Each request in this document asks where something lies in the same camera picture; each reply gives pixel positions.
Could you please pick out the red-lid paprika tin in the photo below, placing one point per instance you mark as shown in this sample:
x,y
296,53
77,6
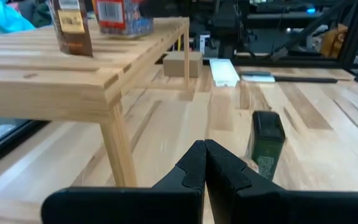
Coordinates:
x,y
123,18

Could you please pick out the tan paper bag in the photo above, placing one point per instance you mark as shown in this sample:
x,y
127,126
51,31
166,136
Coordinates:
x,y
331,40

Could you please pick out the pile of blue clothes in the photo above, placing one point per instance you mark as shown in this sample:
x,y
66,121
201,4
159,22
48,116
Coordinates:
x,y
2,15

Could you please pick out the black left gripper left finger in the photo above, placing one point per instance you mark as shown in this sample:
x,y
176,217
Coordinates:
x,y
135,205

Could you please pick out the small cardboard box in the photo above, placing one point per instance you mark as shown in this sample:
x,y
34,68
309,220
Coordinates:
x,y
182,63

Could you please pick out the slatted wooden shelf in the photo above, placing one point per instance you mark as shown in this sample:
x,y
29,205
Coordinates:
x,y
42,77

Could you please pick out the brown spice pouch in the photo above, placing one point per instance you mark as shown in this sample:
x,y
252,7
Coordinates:
x,y
71,34

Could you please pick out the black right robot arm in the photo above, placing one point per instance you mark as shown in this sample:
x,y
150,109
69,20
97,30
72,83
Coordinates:
x,y
278,18

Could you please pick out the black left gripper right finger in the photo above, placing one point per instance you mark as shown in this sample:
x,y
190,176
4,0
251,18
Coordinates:
x,y
291,208

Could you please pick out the green black pepper tin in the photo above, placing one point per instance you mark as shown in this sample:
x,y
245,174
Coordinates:
x,y
266,146

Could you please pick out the white ice cube tray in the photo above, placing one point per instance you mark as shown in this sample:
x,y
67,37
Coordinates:
x,y
224,73

